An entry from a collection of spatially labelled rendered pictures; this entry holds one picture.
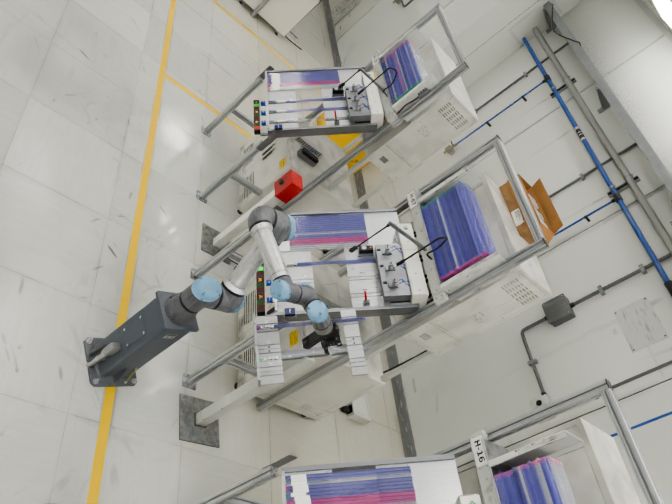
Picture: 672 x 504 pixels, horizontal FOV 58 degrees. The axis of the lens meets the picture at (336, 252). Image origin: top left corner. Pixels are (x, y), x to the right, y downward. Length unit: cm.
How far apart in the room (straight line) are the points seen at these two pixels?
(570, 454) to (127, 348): 192
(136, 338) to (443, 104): 236
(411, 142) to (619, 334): 179
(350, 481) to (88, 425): 120
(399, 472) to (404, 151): 231
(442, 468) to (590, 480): 56
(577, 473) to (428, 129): 241
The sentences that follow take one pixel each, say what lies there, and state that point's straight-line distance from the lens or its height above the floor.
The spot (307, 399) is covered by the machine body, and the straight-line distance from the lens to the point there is 370.
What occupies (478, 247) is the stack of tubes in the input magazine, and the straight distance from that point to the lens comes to 291.
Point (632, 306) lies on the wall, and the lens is 421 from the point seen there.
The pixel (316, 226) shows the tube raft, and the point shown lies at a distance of 334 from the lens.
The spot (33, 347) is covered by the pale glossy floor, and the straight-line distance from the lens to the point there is 304.
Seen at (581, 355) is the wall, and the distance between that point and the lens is 422.
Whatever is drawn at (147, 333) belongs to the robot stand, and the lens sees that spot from 282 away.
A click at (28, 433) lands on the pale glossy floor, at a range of 288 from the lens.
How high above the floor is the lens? 244
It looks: 28 degrees down
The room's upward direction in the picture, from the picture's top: 55 degrees clockwise
